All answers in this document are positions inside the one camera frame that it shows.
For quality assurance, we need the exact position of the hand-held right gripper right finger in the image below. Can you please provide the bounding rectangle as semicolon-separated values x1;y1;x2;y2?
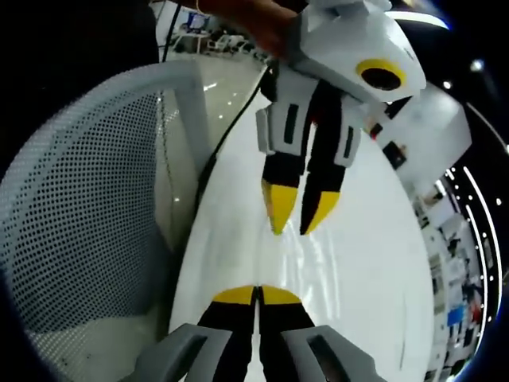
258;285;379;382

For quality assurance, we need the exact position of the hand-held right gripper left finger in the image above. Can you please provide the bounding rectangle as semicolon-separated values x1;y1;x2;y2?
134;285;258;382

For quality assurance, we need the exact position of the clear resealable bag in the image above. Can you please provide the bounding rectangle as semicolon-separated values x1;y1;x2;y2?
250;186;339;294

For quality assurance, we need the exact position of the person's left hand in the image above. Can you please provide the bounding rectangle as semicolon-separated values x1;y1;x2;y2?
201;0;307;60

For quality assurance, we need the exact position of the black chair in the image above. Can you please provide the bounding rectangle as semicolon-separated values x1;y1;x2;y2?
383;141;407;169

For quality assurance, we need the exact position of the long ceiling light strip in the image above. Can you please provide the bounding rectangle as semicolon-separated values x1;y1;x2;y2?
463;166;501;319

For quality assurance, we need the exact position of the white mesh office chair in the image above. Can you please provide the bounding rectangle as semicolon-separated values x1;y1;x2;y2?
0;61;206;382

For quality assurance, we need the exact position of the person's dark clothing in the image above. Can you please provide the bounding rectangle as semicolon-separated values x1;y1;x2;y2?
0;0;160;92

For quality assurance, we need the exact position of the black cable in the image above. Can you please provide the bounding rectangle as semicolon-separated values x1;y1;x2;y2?
194;63;279;208

